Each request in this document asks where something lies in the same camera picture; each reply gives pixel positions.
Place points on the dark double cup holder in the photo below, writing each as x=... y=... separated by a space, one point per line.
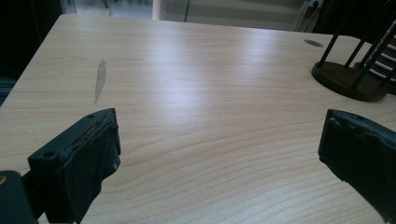
x=345 y=79

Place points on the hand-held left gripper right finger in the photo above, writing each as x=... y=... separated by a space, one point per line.
x=361 y=155

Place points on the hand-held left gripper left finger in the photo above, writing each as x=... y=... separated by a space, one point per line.
x=77 y=168

